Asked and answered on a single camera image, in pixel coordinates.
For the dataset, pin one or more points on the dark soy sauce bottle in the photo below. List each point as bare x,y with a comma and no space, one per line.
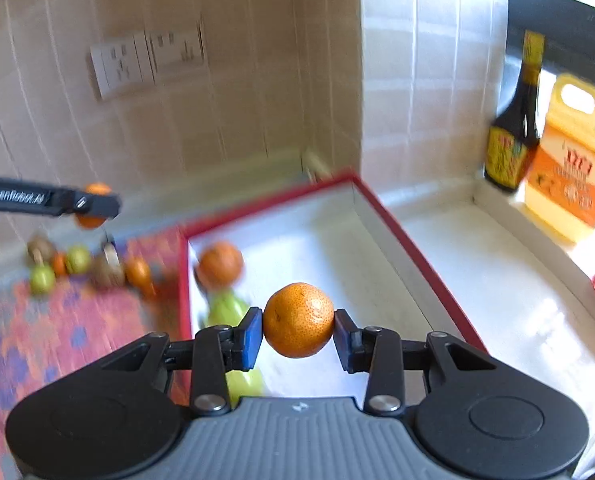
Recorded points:
513,137

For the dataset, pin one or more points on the floral cloth mat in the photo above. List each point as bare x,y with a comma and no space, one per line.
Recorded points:
45,338

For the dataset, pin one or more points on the orange tangerine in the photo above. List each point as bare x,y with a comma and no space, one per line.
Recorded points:
298,320
95,206
138,273
58,264
219,266

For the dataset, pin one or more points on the yellow detergent bottle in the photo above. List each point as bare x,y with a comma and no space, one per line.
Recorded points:
560,185

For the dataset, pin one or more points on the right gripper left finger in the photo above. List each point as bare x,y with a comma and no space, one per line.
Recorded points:
223,361

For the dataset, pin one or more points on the white wall socket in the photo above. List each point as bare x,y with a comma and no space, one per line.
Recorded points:
122,65
175,53

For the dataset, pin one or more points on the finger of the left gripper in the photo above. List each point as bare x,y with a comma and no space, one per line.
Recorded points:
38,199

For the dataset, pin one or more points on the red cardboard box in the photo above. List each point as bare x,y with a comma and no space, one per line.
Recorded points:
337,236

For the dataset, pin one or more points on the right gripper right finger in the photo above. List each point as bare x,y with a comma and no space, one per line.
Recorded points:
376,351

